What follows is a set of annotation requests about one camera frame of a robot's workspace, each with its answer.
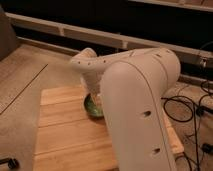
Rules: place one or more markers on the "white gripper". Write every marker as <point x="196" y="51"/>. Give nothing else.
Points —
<point x="91" y="82"/>

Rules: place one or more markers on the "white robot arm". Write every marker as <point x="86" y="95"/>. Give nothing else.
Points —
<point x="130" y="85"/>

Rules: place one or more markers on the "green ceramic bowl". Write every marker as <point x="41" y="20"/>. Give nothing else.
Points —
<point x="91" y="108"/>

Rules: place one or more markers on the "wooden board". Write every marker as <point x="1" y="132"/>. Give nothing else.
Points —
<point x="67" y="139"/>

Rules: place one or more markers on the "black chair wheel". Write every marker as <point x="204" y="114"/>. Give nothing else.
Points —
<point x="11" y="162"/>

